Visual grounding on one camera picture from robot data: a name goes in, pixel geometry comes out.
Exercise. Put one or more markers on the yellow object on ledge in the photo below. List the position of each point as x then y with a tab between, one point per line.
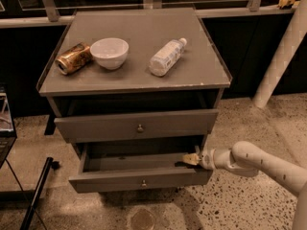
286	4

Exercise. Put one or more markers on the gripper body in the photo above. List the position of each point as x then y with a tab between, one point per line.
207	159

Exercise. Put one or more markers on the grey drawer cabinet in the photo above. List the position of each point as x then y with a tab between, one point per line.
196	81

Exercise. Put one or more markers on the grey drawer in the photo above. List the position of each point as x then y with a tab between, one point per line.
103	170
100	128

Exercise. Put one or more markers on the black laptop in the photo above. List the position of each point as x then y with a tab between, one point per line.
7	127

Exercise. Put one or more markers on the white ceramic bowl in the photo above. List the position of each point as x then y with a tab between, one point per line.
110	53

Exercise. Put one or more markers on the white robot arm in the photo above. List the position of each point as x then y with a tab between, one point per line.
247	160

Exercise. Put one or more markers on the clear plastic bottle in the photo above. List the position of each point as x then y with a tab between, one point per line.
167	56

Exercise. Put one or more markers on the gold drink can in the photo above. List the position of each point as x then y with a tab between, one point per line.
74	59

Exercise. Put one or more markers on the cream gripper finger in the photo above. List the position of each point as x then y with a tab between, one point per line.
191	159

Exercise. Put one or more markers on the black stand leg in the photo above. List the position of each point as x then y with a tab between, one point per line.
50	163

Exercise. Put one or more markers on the grey top drawer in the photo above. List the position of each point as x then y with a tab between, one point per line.
100	128

